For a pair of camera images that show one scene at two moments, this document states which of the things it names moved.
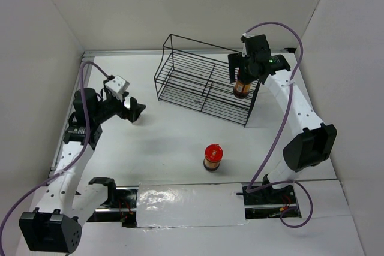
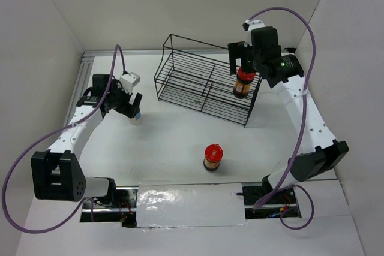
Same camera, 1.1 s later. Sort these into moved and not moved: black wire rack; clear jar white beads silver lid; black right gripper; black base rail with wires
Moved: clear jar white beads silver lid; black right gripper
Not moved: black wire rack; black base rail with wires
